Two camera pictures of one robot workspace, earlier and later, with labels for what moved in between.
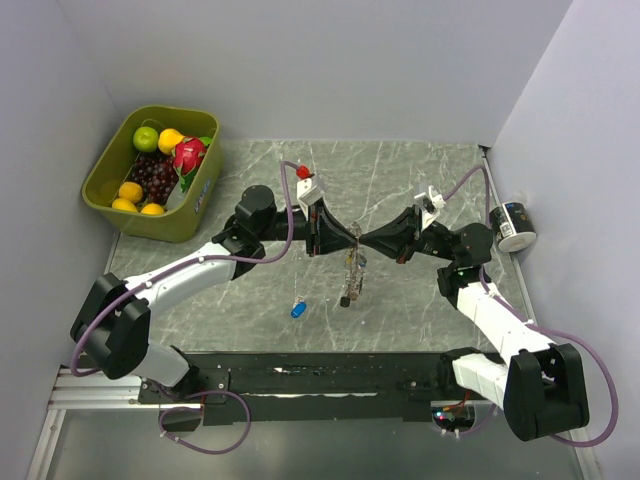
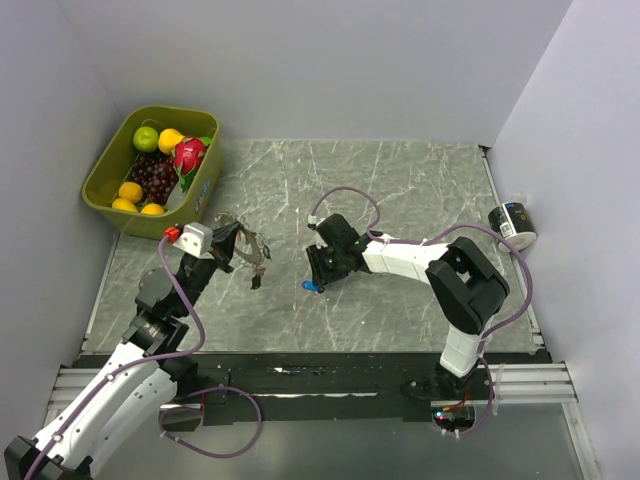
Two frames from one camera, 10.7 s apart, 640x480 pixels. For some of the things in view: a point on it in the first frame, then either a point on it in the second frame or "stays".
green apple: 145,139 stays
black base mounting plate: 270,388 stays
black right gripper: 399,238 → 320,275
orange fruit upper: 131,190 stays
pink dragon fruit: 187,154 stays
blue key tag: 298,307 → 310,285
